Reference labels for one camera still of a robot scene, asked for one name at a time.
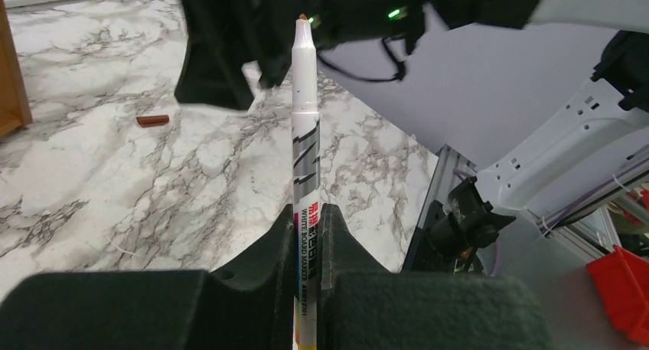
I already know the brown pen cap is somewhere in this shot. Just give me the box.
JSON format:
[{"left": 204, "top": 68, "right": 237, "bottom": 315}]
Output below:
[{"left": 135, "top": 115, "right": 170, "bottom": 128}]

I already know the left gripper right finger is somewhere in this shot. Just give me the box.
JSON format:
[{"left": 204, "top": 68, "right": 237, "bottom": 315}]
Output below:
[{"left": 318, "top": 204, "right": 553, "bottom": 349}]

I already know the white marker yellow end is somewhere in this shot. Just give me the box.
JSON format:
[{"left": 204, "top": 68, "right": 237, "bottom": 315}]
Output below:
[{"left": 291, "top": 14, "right": 321, "bottom": 349}]

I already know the wooden shelf rack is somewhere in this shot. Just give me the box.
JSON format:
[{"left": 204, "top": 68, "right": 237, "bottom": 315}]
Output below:
[{"left": 1, "top": 0, "right": 33, "bottom": 136}]

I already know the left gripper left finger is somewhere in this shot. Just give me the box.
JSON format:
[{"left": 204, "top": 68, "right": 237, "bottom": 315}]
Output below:
[{"left": 1, "top": 206, "right": 295, "bottom": 349}]

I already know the red plastic bin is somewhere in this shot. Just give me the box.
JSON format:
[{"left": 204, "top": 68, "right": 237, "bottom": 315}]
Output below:
[{"left": 586, "top": 245, "right": 648, "bottom": 346}]

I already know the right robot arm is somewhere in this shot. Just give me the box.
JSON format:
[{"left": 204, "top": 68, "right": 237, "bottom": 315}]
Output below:
[{"left": 174, "top": 0, "right": 648, "bottom": 272}]

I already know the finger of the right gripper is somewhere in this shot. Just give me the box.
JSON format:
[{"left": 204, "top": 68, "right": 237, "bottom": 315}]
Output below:
[{"left": 174, "top": 0, "right": 261, "bottom": 110}]

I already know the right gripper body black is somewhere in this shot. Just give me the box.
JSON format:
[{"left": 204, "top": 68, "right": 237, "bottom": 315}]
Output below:
[{"left": 243, "top": 0, "right": 541, "bottom": 88}]

